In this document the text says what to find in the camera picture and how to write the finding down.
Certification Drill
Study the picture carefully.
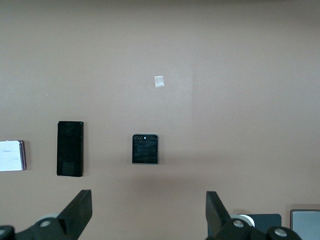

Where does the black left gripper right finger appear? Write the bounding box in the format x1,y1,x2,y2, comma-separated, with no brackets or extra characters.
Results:
205,190,303,240

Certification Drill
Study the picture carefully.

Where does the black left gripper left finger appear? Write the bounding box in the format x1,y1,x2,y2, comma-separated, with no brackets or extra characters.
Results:
14,189,93,240

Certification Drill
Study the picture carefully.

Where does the black slab smartphone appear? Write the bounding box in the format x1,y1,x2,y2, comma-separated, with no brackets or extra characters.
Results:
56,120,85,178

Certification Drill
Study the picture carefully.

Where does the lavender flip phone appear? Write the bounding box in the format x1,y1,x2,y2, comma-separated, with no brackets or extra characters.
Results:
0,139,26,172

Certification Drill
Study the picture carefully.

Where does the black flip phone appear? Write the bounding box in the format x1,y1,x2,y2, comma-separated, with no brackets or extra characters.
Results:
131,133,160,166

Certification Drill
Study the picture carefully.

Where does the black mouse pad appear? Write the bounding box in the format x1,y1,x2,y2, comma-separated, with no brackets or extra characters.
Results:
237,213,283,240

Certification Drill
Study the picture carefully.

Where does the silver closed laptop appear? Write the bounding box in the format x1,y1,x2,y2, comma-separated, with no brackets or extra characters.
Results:
289,209,320,240

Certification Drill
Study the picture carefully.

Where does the small clear tape piece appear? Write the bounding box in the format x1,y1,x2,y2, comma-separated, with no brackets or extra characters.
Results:
153,75,166,89

